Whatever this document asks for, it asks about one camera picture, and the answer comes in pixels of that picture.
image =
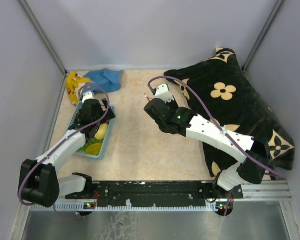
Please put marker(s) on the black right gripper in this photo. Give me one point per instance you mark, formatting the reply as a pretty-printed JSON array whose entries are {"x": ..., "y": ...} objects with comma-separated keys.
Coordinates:
[{"x": 173, "y": 103}]

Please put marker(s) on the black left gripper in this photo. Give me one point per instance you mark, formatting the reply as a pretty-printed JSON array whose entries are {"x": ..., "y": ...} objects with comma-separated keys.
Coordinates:
[{"x": 108, "y": 116}]

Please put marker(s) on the yellow pear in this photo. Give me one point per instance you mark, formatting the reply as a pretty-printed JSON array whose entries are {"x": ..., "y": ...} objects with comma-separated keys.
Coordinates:
[{"x": 101, "y": 132}]

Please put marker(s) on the light blue plastic basket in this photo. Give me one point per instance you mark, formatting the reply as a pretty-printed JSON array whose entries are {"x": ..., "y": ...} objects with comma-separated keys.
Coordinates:
[{"x": 104, "y": 142}]

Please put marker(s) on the clear zip bag orange zipper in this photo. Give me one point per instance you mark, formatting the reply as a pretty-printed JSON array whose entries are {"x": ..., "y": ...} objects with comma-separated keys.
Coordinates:
[{"x": 149, "y": 98}]

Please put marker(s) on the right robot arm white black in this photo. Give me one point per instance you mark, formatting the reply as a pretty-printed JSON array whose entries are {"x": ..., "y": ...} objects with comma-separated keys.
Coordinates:
[{"x": 251, "y": 156}]

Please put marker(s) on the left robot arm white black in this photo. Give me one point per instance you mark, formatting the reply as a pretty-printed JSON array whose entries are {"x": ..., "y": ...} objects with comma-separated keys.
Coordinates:
[{"x": 39, "y": 182}]

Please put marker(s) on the blue cloth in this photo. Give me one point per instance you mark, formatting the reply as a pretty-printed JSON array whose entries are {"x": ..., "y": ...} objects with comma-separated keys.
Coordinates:
[{"x": 108, "y": 80}]

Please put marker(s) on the yellow pikachu plush toy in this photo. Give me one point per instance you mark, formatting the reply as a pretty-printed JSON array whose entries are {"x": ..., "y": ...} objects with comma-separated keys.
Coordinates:
[{"x": 73, "y": 83}]

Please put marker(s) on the yellow mango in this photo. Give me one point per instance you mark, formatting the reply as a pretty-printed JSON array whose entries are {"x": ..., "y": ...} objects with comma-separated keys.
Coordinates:
[{"x": 94, "y": 149}]

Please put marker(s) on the green grape bunch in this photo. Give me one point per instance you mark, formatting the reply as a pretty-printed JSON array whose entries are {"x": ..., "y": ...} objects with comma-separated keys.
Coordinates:
[{"x": 89, "y": 143}]

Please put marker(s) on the black floral pillow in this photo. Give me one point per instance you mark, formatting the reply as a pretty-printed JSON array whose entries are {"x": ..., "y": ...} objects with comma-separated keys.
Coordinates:
[{"x": 218, "y": 88}]

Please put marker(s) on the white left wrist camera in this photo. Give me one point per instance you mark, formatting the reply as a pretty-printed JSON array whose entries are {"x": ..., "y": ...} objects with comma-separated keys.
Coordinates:
[{"x": 89, "y": 95}]

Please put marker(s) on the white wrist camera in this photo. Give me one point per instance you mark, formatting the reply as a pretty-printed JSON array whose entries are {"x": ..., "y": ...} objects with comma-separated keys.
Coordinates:
[
  {"x": 163, "y": 93},
  {"x": 89, "y": 95}
]

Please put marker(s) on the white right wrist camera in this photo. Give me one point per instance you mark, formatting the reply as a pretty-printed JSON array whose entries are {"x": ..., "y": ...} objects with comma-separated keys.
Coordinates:
[{"x": 163, "y": 93}]

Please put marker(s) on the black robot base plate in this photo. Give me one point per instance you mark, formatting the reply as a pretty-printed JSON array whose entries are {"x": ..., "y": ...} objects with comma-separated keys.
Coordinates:
[{"x": 147, "y": 193}]

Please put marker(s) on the grey slotted cable duct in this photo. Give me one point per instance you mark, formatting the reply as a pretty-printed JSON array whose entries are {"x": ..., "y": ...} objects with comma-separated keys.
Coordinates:
[{"x": 82, "y": 206}]

